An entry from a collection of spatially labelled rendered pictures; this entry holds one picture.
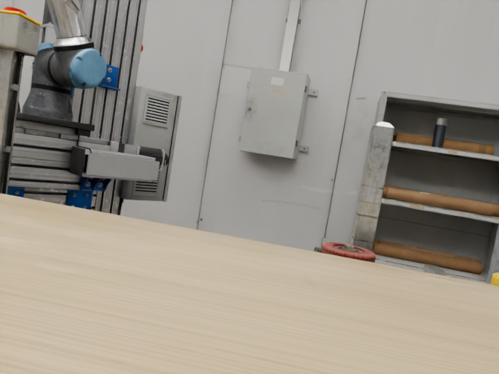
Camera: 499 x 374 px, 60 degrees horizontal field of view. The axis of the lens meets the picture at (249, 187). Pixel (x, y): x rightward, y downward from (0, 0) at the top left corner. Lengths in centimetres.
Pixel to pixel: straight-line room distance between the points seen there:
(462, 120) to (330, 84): 94
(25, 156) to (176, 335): 124
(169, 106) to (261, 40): 169
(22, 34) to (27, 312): 74
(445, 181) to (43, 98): 261
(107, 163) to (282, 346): 122
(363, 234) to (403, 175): 246
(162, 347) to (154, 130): 162
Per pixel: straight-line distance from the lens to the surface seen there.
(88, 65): 141
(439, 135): 298
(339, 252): 63
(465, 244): 335
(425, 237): 330
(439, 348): 37
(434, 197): 288
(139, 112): 182
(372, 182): 80
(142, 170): 153
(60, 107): 151
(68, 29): 142
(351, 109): 327
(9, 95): 99
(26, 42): 100
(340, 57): 335
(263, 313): 35
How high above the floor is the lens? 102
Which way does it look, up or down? 4 degrees down
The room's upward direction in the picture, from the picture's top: 9 degrees clockwise
